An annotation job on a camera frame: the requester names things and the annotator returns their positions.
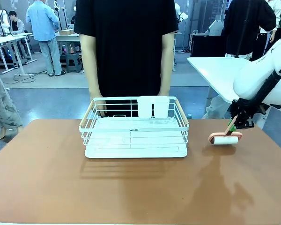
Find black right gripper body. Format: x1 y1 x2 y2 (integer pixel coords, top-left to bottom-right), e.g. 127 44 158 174
229 98 260 130

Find pink and white lint roller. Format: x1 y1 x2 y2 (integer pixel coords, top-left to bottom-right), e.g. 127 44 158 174
208 116 244 146

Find person's left forearm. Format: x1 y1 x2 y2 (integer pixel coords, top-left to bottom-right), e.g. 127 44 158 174
158 31 175 93

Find person's right forearm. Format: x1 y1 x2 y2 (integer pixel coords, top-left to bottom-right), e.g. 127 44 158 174
79 33 104 99

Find person's right hand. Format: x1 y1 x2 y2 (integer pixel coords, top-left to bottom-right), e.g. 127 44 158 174
90 95 108 117

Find white plastic bag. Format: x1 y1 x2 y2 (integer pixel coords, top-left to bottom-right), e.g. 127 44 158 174
202 95 232 120

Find white tilted side table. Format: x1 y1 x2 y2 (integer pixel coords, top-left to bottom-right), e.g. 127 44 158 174
186 57 251 113

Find wide white plastic cup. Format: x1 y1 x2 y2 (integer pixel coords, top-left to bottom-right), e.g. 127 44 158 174
152 97 170 118

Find black cabinet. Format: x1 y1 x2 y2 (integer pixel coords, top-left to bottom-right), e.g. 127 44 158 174
191 35 227 58

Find person in black clothes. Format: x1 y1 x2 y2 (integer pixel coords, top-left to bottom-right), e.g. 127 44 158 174
221 0 277 58

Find narrow white plastic cup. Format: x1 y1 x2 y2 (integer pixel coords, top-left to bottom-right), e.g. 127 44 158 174
137 96 153 118

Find grey white machine housing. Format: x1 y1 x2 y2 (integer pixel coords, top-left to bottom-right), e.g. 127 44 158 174
205 20 224 36

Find white drip tray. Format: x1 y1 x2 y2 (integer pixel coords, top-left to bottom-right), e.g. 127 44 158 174
84 118 188 159

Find person in white shirt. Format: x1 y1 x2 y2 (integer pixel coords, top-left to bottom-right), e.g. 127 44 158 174
252 0 281 62

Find person's black T-shirt torso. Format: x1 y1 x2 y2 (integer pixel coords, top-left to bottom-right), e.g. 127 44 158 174
74 0 179 118

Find grey plastic stool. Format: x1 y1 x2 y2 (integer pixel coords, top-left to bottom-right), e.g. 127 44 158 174
65 52 82 73

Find small white desk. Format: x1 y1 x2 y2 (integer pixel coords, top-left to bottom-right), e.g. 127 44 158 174
55 34 81 56

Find person in blue shirt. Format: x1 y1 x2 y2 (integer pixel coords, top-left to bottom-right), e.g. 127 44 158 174
25 0 67 77

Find person in grey patterned trousers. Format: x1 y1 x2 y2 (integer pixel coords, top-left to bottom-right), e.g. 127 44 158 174
0 52 24 140

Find computer with coloured lights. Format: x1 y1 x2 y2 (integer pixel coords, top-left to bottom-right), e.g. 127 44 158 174
0 45 17 64

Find seated person, dark hair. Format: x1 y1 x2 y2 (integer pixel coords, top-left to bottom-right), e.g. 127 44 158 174
8 10 25 33

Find long white desk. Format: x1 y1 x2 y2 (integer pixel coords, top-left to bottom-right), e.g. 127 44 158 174
0 32 37 75

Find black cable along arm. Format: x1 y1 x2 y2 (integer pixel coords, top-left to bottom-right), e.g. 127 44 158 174
236 62 281 111

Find white wire basket, wooden handles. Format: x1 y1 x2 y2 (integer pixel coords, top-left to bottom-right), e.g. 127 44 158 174
79 96 190 152

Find white humanoid robot, black cables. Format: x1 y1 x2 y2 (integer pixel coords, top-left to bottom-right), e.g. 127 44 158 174
0 9 13 36

